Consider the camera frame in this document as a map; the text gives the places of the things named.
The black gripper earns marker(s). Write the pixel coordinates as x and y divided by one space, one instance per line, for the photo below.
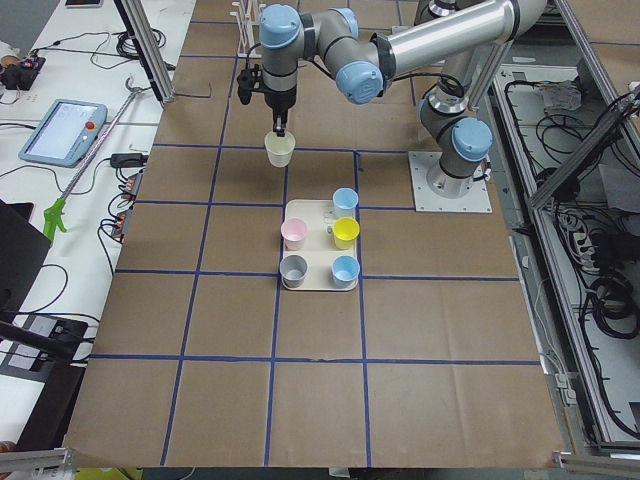
279 102

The cream bunny tray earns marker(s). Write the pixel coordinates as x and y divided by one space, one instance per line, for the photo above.
318 250

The white ikea cup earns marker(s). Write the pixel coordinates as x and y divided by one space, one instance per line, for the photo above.
279 148

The light blue cup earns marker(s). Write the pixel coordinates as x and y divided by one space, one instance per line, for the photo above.
345 271
345 200

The grey cup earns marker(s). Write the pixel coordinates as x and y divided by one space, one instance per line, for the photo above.
293 269

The aluminium frame post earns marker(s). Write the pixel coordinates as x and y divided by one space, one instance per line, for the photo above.
138 27

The black red electronics box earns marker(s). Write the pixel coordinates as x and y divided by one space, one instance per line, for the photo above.
22 76

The black power adapter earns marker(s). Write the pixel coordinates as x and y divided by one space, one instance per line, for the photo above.
128 160

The blue teach pendant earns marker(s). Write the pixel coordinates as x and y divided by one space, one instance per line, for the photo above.
65 133

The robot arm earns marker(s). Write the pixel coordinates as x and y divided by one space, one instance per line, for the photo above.
363 71

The black monitor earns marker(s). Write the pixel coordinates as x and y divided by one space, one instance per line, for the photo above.
23 251

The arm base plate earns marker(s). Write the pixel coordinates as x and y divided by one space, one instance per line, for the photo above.
436 192

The yellow cup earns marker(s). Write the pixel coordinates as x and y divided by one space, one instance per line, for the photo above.
345 232

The pink cup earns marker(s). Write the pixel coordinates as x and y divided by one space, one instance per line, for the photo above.
294 232

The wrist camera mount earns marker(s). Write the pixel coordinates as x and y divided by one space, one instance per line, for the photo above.
249 81

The green handled reacher grabber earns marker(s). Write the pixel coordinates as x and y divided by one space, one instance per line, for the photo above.
53 215

